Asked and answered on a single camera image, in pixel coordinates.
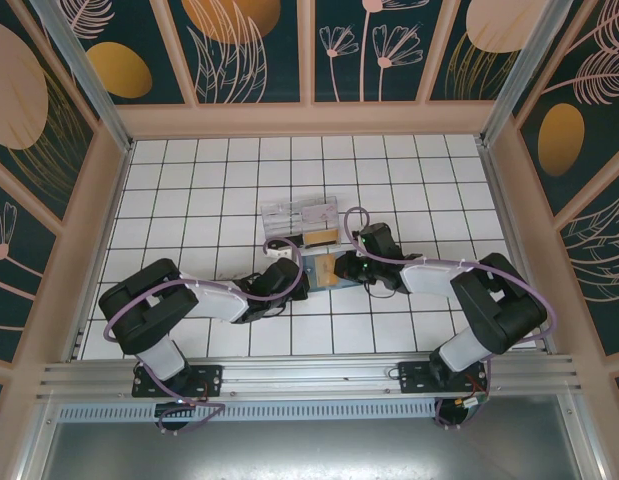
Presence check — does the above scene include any blue cloth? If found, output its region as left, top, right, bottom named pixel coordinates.
left=302, top=252, right=363, bottom=293

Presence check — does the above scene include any gold card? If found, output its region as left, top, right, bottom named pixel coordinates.
left=303, top=230, right=339, bottom=248
left=308, top=253, right=337, bottom=289

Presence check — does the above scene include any pink card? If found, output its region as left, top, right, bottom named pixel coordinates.
left=301, top=201, right=339, bottom=225

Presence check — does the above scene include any clear plastic card tray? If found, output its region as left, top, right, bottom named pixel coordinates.
left=260, top=196, right=340, bottom=250

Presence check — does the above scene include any grey metal plate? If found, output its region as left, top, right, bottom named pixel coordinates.
left=36, top=419, right=590, bottom=480

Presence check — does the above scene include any small green circuit board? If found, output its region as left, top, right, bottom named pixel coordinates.
left=457, top=393, right=487, bottom=416

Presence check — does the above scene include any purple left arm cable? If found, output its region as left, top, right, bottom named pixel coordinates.
left=104, top=236, right=306, bottom=437

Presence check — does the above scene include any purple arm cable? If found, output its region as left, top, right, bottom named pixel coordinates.
left=343, top=206, right=561, bottom=431
left=104, top=236, right=306, bottom=437

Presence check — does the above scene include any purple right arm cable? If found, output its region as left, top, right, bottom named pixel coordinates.
left=343, top=206, right=561, bottom=431

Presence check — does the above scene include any aluminium mounting rail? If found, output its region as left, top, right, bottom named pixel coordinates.
left=36, top=354, right=585, bottom=401

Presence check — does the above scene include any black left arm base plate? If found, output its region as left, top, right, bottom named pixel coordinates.
left=132, top=364, right=225, bottom=400

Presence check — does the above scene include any white slotted cable duct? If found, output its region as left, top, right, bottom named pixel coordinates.
left=56, top=402, right=439, bottom=422

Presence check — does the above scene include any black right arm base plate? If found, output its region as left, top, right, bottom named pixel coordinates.
left=397, top=360, right=490, bottom=396

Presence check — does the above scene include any aluminium table side rail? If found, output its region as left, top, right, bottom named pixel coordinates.
left=63, top=142, right=136, bottom=361
left=476, top=139, right=555, bottom=361

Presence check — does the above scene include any aluminium frame post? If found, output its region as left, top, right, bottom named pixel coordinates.
left=27, top=0, right=136, bottom=154
left=480, top=0, right=576, bottom=147

